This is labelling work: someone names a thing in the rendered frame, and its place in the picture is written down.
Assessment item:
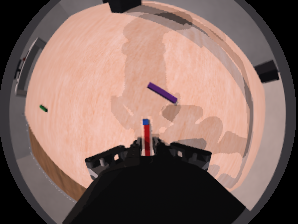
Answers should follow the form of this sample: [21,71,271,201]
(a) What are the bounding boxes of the purple rod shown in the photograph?
[147,82,177,104]

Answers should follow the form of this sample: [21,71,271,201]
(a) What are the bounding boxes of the dark red rod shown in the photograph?
[144,124,150,156]

